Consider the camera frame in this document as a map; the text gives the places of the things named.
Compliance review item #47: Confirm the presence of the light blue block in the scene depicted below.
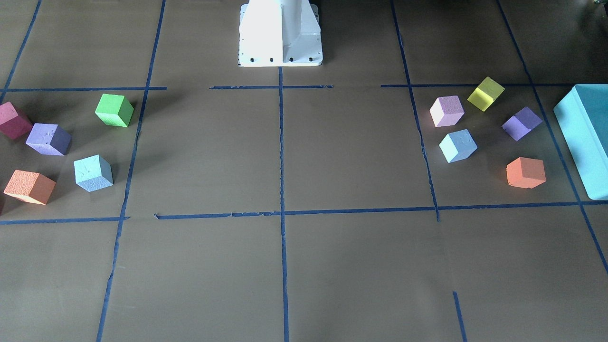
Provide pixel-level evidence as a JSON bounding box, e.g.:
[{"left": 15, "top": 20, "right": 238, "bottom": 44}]
[
  {"left": 439, "top": 129, "right": 478, "bottom": 163},
  {"left": 74, "top": 154, "right": 114, "bottom": 192}
]

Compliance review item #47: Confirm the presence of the brown paper table cover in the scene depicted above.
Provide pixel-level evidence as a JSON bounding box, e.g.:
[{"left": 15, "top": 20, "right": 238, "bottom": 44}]
[{"left": 1, "top": 0, "right": 607, "bottom": 342}]

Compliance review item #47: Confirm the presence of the pink foam block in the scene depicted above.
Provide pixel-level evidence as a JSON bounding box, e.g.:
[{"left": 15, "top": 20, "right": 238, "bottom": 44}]
[{"left": 429, "top": 95, "right": 465, "bottom": 127}]

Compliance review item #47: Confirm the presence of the green foam block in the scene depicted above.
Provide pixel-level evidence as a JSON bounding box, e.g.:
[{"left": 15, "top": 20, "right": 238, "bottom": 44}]
[{"left": 94, "top": 94, "right": 134, "bottom": 127}]

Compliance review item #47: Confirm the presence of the yellow foam block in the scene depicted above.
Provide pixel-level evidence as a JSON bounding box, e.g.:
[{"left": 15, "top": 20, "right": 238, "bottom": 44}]
[{"left": 467, "top": 76, "right": 505, "bottom": 112}]

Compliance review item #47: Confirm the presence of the orange block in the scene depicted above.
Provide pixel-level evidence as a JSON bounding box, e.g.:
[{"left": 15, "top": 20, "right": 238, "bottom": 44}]
[
  {"left": 506, "top": 157, "right": 546, "bottom": 189},
  {"left": 4, "top": 170, "right": 56, "bottom": 205}
]

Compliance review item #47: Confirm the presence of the teal plastic bin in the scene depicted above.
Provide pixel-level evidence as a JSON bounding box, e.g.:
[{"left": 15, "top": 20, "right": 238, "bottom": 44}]
[{"left": 554, "top": 84, "right": 608, "bottom": 200}]

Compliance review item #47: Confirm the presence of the crimson block near purple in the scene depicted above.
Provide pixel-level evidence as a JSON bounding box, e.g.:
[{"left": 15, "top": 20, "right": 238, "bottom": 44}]
[{"left": 0, "top": 102, "right": 33, "bottom": 140}]

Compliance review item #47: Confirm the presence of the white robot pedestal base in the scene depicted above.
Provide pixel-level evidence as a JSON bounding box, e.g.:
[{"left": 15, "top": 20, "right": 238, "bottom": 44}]
[{"left": 237, "top": 0, "right": 323, "bottom": 67}]

